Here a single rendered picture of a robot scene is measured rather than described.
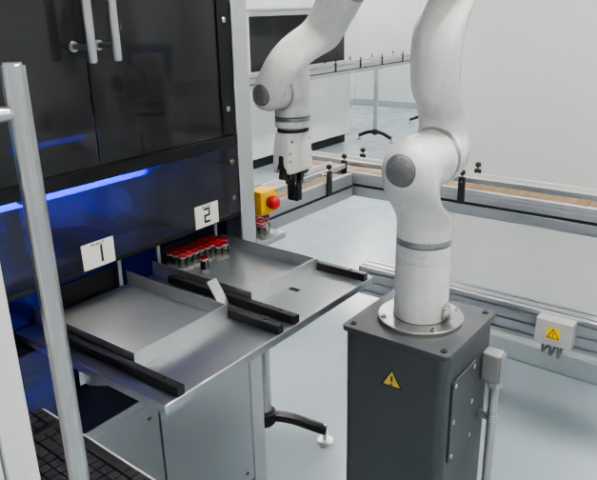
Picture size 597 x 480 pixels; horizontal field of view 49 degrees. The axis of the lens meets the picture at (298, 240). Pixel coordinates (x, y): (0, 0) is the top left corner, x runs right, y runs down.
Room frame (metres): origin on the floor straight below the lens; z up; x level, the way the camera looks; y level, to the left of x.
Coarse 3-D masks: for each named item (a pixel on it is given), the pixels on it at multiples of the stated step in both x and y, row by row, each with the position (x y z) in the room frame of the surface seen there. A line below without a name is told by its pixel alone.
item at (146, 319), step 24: (120, 288) 1.47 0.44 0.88; (144, 288) 1.46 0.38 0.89; (168, 288) 1.41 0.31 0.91; (72, 312) 1.34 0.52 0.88; (96, 312) 1.34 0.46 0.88; (120, 312) 1.33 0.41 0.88; (144, 312) 1.33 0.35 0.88; (168, 312) 1.33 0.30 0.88; (192, 312) 1.33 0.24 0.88; (216, 312) 1.27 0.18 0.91; (96, 336) 1.16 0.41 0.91; (120, 336) 1.22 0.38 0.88; (144, 336) 1.22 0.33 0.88; (168, 336) 1.16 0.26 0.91; (192, 336) 1.21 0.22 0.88; (144, 360) 1.11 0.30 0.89
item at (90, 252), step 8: (104, 240) 1.37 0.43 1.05; (112, 240) 1.38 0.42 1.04; (88, 248) 1.33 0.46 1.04; (96, 248) 1.35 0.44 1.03; (104, 248) 1.36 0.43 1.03; (112, 248) 1.38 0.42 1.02; (88, 256) 1.33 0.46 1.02; (96, 256) 1.35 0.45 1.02; (104, 256) 1.36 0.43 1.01; (112, 256) 1.38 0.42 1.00; (88, 264) 1.33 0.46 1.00; (96, 264) 1.34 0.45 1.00; (104, 264) 1.36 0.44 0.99
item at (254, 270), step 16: (240, 240) 1.72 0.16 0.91; (240, 256) 1.67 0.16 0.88; (256, 256) 1.67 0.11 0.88; (272, 256) 1.65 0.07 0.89; (288, 256) 1.62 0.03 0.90; (304, 256) 1.59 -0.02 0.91; (160, 272) 1.55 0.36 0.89; (176, 272) 1.51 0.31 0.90; (192, 272) 1.56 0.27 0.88; (224, 272) 1.56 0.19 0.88; (240, 272) 1.56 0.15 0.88; (256, 272) 1.55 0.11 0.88; (272, 272) 1.55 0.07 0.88; (288, 272) 1.47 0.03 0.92; (304, 272) 1.52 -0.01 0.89; (224, 288) 1.41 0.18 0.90; (240, 288) 1.38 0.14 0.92; (256, 288) 1.46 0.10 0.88; (272, 288) 1.42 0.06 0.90
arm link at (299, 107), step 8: (304, 72) 1.50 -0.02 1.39; (296, 80) 1.49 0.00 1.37; (304, 80) 1.50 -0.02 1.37; (296, 88) 1.48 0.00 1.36; (304, 88) 1.50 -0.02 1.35; (296, 96) 1.48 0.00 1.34; (304, 96) 1.50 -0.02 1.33; (296, 104) 1.49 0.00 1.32; (304, 104) 1.50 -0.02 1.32; (280, 112) 1.50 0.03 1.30; (288, 112) 1.49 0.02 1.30; (296, 112) 1.49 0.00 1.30; (304, 112) 1.50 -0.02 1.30
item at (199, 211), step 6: (210, 204) 1.63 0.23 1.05; (216, 204) 1.65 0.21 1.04; (198, 210) 1.60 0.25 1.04; (204, 210) 1.61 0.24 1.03; (210, 210) 1.63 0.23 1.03; (216, 210) 1.65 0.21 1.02; (198, 216) 1.60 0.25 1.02; (210, 216) 1.63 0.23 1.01; (216, 216) 1.65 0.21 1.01; (198, 222) 1.59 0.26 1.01; (204, 222) 1.61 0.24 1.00; (210, 222) 1.63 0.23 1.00; (216, 222) 1.65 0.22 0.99; (198, 228) 1.59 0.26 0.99
